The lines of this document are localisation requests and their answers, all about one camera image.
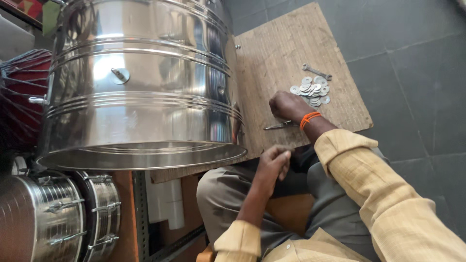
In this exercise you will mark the wide steel drum with lugs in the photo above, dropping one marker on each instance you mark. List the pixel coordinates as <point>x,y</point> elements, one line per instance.
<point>36,218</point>

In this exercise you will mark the person's right hand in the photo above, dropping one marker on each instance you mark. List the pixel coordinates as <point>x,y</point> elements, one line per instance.
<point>291,105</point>

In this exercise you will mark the white plastic block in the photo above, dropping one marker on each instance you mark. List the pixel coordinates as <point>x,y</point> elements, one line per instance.
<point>165,203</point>

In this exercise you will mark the person's left fingers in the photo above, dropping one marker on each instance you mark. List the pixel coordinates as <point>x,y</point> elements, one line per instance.
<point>284,160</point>

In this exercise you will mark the person's right fingers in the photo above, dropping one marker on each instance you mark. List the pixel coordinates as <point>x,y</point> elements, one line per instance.
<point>273,103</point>

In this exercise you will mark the pile of steel washers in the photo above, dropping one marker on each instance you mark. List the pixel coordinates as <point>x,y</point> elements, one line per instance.
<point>312,91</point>

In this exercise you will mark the person's beige shirt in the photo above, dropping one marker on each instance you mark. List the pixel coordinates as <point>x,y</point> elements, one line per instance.
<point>382,203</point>

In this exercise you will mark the steel pliers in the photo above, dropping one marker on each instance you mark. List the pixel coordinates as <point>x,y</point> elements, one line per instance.
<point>278,126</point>

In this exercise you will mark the small steel spanner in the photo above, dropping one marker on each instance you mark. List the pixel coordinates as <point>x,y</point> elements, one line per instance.
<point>316,71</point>

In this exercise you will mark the worn wooden board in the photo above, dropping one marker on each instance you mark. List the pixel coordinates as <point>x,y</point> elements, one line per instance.
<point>276,54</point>

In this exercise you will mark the large shiny steel drum shell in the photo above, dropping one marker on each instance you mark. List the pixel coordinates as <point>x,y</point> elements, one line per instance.
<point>145,109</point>

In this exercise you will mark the person's grey trousers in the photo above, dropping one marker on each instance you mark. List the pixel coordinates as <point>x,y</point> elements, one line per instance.
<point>225,193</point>

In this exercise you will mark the steel tension lug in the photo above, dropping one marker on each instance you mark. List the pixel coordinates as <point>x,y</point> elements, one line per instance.
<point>38,100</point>

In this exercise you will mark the narrow steel drum with lugs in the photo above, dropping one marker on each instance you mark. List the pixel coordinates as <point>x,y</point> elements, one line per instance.
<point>103,214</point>

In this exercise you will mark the orange thread wristband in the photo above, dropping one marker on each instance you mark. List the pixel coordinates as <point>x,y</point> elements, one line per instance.
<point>309,118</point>

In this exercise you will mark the hook bolt with round washer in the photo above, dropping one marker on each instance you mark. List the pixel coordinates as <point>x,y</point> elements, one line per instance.
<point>120,75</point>

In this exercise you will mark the grey slotted angle rack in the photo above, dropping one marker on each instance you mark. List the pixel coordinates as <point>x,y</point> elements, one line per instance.
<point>141,218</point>

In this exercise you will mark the shelf with colourful items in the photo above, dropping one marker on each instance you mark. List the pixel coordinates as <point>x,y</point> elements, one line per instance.
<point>32,11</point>

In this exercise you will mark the person's left hand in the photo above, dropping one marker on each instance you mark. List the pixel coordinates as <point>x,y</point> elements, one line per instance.
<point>271,163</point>

